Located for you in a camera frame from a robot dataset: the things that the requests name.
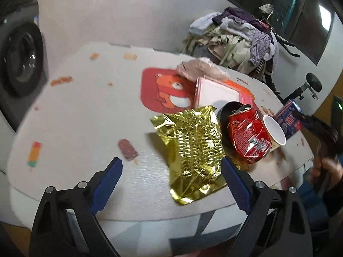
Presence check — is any clear plastic bag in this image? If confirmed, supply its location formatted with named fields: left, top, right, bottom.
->
left=176, top=57, right=229, bottom=82

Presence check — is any blue patterned packet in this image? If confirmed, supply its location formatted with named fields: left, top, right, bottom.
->
left=273, top=99, right=304, bottom=137

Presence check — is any person's right forearm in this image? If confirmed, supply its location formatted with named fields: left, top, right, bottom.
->
left=322, top=175, right=343, bottom=216

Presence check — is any white printed foam mat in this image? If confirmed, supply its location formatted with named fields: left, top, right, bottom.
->
left=7, top=41, right=314, bottom=223

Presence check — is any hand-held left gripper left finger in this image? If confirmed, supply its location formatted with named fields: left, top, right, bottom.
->
left=29, top=157, right=124, bottom=257

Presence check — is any clear plastic tray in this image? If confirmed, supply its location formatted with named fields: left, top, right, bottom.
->
left=193, top=75, right=254, bottom=111

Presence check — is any gold foil wrapper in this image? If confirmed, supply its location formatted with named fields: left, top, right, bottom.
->
left=149, top=106, right=242, bottom=206

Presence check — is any black exercise bike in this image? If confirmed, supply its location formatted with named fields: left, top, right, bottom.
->
left=264, top=35, right=322, bottom=103

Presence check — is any dark window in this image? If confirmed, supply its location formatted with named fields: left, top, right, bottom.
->
left=214, top=0, right=335, bottom=65

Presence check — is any crushed red soda can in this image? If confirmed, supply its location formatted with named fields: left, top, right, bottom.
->
left=227, top=104, right=273, bottom=164

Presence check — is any white paper cup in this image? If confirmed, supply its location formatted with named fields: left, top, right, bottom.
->
left=263, top=115, right=287, bottom=152

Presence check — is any grey washing machine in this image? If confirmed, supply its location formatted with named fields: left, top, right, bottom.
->
left=0, top=3, right=49, bottom=136

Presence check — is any pile of clothes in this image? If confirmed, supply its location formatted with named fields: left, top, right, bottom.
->
left=179, top=5, right=279, bottom=76

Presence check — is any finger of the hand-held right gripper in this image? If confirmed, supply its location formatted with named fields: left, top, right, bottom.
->
left=293, top=111, right=318, bottom=132

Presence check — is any grey white patterned cover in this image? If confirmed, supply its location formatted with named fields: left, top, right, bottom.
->
left=102, top=209, right=243, bottom=257

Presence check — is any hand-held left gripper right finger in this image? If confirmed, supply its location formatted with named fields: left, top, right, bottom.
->
left=221, top=157, right=314, bottom=257

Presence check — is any person's right hand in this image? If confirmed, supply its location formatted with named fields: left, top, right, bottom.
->
left=309, top=143, right=343, bottom=184

